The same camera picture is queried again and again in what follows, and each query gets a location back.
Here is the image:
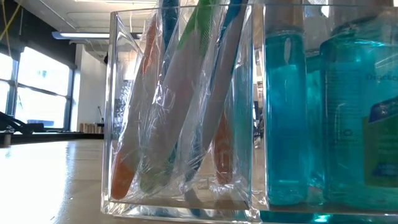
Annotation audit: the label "green toothbrush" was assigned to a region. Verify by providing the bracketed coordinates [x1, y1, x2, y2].
[139, 0, 218, 194]

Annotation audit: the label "blue toothbrush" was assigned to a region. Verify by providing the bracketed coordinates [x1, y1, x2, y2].
[185, 0, 249, 183]
[160, 0, 180, 75]

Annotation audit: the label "orange toothbrush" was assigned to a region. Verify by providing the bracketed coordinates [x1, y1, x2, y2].
[213, 113, 234, 186]
[110, 14, 165, 200]

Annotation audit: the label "clear acrylic organizer box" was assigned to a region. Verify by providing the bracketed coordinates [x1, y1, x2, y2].
[101, 2, 398, 224]

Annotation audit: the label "wooden blocks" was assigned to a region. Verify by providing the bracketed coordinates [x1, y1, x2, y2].
[78, 122, 105, 134]

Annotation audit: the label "long fluorescent ceiling light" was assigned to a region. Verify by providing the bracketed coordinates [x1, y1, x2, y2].
[52, 30, 142, 40]

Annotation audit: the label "large glass window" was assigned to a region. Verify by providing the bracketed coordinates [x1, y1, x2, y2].
[0, 46, 75, 131]

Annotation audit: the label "black aluminium table frame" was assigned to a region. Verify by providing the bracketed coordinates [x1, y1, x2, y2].
[0, 111, 105, 146]

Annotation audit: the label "yellow cable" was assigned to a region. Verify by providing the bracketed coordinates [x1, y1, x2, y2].
[0, 0, 24, 43]

